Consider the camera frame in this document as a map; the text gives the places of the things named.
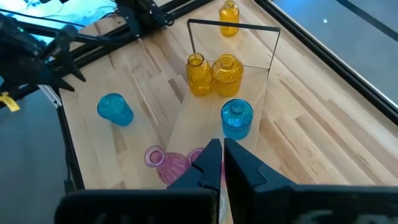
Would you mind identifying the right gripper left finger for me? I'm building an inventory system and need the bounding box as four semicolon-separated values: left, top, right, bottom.
167;139;223;224

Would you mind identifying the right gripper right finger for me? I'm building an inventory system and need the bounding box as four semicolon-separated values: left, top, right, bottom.
224;138;296;224

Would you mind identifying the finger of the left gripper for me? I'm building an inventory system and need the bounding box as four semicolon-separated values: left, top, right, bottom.
30;70;76;93
43;26;87;83

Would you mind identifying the pink ribbed glass vase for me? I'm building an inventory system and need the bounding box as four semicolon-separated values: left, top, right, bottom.
185;147;206;170

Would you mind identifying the tall pink glass vase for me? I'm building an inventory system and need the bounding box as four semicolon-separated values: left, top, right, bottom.
144;145;189;187

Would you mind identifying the small teal glass vase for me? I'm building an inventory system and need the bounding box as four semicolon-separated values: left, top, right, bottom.
220;98;254;141

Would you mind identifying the tall teal glass bottle vase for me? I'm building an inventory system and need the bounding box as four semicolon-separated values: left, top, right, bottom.
96;92;135;128

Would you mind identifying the tall yellow ribbed glass vase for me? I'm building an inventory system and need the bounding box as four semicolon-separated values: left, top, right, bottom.
185;52;214;97

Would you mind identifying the squat yellow glass vase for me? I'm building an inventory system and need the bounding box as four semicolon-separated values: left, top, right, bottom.
211;54;245;98

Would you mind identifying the small yellow glass bottle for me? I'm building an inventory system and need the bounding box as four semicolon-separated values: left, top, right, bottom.
218;0;241;37

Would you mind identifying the black aluminium table frame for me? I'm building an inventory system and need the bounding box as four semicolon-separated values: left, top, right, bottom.
0;0;398;191

